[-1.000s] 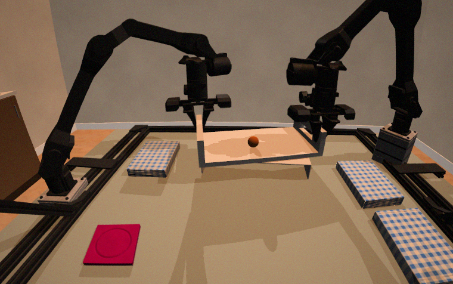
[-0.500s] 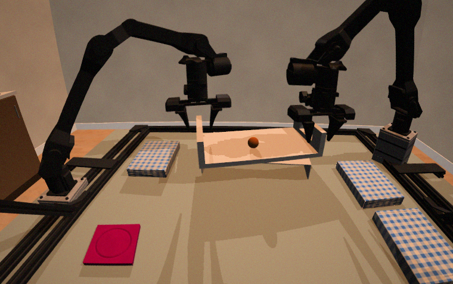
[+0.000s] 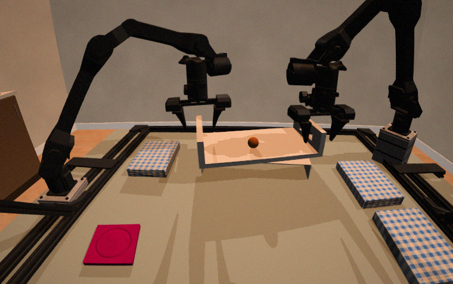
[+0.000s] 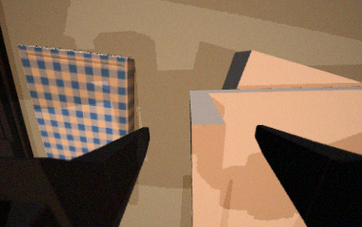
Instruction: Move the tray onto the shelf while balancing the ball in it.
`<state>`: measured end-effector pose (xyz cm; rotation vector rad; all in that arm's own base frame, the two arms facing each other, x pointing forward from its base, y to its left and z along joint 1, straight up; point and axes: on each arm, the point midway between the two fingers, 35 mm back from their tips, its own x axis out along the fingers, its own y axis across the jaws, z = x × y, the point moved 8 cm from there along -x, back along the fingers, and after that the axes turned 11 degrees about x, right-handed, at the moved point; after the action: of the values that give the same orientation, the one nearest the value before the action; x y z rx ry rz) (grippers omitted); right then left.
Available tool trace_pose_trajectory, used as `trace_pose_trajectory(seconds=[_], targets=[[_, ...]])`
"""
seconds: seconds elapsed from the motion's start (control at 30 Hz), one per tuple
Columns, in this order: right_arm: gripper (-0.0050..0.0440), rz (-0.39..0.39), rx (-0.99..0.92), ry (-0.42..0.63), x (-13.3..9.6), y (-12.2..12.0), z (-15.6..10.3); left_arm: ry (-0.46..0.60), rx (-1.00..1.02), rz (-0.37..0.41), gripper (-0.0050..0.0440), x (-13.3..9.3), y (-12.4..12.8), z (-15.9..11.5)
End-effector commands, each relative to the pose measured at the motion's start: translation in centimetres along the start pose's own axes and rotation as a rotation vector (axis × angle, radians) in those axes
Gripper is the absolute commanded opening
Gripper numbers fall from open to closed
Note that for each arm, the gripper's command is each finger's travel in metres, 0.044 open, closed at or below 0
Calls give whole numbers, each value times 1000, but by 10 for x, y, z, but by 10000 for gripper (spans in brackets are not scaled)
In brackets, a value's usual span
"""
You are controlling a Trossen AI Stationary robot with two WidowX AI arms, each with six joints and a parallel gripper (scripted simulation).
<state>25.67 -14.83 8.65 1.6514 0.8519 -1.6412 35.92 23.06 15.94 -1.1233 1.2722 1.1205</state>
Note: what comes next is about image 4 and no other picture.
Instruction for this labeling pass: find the peach serving tray with black handled ends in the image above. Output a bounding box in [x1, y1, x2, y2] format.
[190, 87, 362, 227]

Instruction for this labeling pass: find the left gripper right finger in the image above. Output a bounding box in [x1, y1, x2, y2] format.
[254, 125, 362, 227]

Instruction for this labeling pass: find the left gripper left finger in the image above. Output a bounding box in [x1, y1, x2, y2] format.
[0, 127, 150, 227]

